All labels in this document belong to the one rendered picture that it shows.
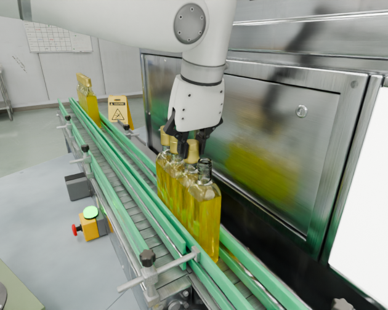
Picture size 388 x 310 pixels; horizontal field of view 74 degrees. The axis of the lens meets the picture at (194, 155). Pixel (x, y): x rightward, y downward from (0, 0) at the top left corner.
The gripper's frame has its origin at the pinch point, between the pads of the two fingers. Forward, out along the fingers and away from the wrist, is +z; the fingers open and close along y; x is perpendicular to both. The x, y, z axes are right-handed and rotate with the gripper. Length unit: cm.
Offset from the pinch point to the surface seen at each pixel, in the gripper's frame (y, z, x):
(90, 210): 19.7, 36.7, -23.6
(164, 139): 1.5, 4.3, -10.0
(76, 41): -58, 129, -574
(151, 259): 14.6, 11.3, 14.5
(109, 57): -122, 162, -568
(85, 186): 18, 48, -47
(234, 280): -2.5, 22.9, 20.5
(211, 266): 4.1, 14.8, 18.9
